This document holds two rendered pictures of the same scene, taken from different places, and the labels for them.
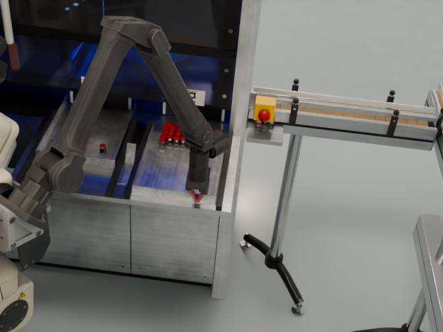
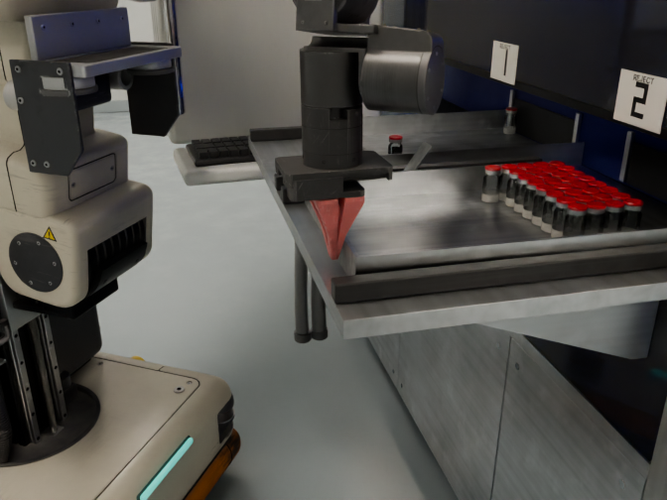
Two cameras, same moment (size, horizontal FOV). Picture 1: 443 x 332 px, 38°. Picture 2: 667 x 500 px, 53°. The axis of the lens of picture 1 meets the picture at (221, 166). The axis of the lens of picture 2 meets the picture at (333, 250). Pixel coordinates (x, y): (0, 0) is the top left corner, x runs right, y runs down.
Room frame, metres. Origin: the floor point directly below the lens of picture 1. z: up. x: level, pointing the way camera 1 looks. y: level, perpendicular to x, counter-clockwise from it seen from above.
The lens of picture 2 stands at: (1.32, -0.53, 1.16)
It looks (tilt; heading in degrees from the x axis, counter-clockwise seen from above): 23 degrees down; 74
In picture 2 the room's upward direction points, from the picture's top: straight up
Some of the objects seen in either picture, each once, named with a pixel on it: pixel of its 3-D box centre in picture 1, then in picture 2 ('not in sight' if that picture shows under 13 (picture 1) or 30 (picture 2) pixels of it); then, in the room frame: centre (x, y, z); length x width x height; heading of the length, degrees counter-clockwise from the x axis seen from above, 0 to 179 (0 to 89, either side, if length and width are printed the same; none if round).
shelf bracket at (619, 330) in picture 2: not in sight; (518, 320); (1.69, 0.05, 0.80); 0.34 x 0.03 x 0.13; 178
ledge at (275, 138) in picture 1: (265, 130); not in sight; (1.93, -0.15, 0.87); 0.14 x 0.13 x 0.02; 178
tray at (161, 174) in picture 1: (182, 161); (468, 213); (1.66, 0.13, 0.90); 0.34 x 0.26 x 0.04; 177
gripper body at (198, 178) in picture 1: (198, 172); (332, 142); (1.48, 0.07, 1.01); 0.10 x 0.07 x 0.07; 179
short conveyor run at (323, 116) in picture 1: (341, 112); not in sight; (2.02, -0.42, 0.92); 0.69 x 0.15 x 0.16; 88
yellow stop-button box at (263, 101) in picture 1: (264, 107); not in sight; (1.89, -0.13, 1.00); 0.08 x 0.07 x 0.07; 178
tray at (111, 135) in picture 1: (88, 129); (447, 140); (1.79, 0.47, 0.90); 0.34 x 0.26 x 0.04; 178
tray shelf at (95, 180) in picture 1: (133, 154); (446, 189); (1.71, 0.30, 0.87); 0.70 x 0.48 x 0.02; 88
